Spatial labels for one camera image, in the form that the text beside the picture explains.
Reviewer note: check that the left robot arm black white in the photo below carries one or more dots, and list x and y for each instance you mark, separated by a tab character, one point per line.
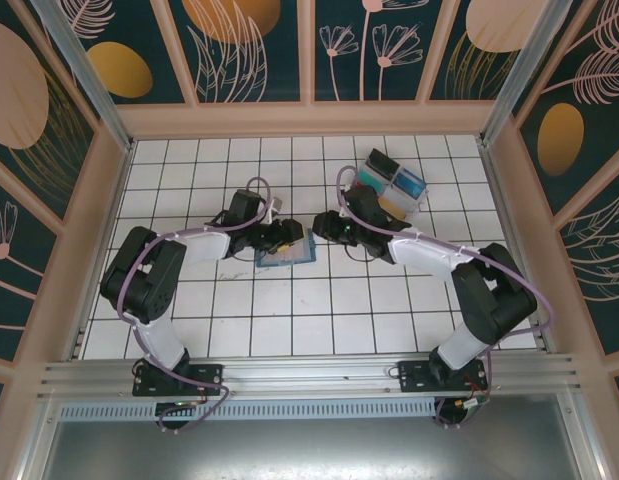
139	280

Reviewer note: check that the black card stack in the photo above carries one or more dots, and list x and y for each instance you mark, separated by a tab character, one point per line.
383	162

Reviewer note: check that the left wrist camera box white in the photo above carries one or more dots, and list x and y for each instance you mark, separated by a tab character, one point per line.
276	206

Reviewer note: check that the teal card stack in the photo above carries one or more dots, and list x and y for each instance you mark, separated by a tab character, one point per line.
371	177

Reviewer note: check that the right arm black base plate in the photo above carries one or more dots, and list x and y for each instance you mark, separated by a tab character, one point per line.
414	372

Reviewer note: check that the blue card stack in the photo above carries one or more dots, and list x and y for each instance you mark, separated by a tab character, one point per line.
410	183

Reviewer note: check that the teal card holder wallet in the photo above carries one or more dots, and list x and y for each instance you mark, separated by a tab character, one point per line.
291	256

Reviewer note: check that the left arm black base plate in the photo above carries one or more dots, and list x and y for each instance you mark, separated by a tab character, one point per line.
204	375

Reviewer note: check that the aluminium mounting rail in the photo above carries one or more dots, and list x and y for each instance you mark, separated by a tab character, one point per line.
309	372

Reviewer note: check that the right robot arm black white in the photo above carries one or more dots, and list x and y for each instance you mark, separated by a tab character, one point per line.
489	295

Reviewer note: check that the aluminium corner post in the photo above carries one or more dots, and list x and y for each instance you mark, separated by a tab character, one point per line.
519	70
84	70

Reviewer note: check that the clear acrylic card organizer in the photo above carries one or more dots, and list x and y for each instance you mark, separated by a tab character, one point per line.
404	185

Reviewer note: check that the grey metal sheet panel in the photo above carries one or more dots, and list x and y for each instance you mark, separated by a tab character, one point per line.
309	450

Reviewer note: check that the small green circuit board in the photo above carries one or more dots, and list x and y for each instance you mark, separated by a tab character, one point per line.
473	403

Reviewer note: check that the red card stack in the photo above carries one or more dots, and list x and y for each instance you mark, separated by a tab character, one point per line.
355	186

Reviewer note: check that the gold card stack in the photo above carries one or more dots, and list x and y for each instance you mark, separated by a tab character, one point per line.
394	207

